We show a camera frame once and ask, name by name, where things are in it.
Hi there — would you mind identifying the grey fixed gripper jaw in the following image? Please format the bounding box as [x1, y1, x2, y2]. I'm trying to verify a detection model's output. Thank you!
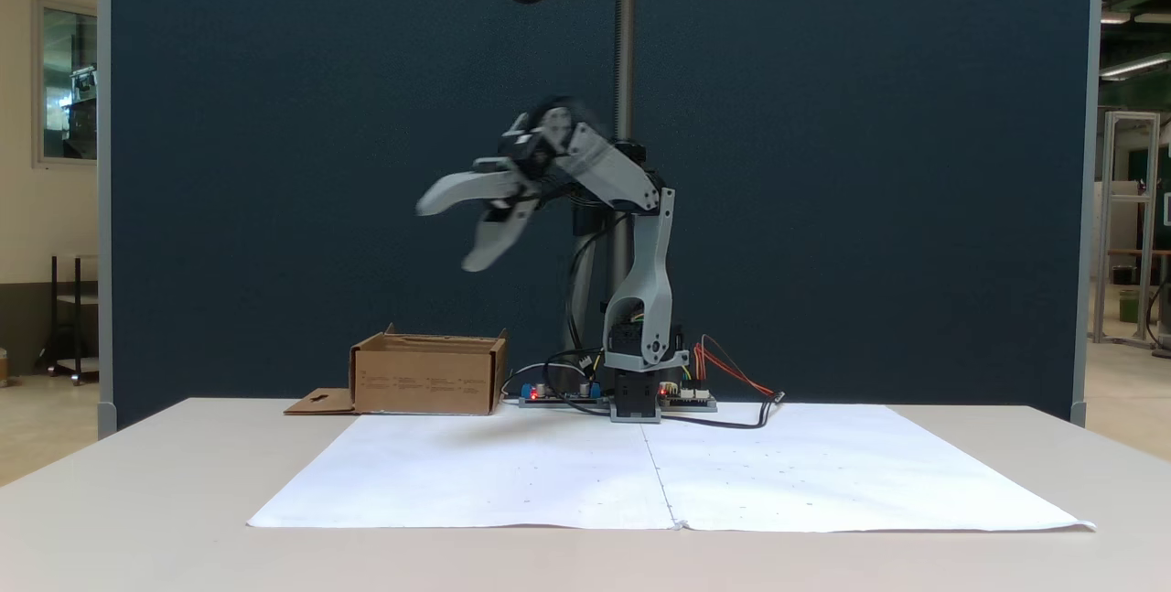
[415, 168, 524, 219]

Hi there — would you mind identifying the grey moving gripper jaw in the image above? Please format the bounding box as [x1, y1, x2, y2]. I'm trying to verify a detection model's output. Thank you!
[460, 197, 543, 274]

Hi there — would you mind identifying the brown cardboard box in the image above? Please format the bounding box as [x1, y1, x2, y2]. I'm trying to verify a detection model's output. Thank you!
[284, 325, 509, 417]

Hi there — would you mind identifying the blue power circuit board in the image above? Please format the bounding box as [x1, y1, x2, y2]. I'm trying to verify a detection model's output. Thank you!
[518, 380, 607, 409]

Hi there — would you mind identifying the dark blue partition panel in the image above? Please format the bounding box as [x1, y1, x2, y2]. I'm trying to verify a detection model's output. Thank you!
[98, 0, 1101, 436]

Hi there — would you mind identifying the white paper sheet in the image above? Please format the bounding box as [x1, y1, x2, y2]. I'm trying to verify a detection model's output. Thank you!
[247, 404, 1097, 534]

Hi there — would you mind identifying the motor driver circuit board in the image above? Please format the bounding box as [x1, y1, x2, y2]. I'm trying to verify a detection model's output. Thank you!
[659, 380, 719, 413]

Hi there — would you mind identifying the black metal shelf cart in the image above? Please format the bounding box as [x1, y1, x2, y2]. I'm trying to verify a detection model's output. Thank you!
[35, 253, 100, 386]

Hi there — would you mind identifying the ceiling strip light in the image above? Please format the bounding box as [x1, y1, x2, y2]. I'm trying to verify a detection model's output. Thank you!
[1101, 52, 1171, 81]

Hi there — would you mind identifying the black shoulder motor cable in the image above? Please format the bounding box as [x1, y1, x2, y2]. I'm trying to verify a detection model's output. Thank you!
[564, 215, 634, 357]

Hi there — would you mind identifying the grey camera tripod stand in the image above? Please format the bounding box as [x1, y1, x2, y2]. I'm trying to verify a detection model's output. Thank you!
[563, 0, 683, 375]

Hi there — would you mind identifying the red orange wire bundle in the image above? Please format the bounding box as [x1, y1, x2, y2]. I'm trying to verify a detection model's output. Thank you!
[693, 336, 779, 399]

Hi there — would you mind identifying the black cable with white connector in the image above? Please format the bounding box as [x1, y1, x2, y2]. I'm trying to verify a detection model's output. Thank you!
[659, 391, 786, 431]

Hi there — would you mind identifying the framed wall window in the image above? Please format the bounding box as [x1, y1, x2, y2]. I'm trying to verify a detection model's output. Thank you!
[33, 0, 100, 168]

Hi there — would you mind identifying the aluminium profile frame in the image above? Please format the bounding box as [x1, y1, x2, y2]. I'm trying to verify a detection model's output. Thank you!
[1092, 111, 1165, 348]

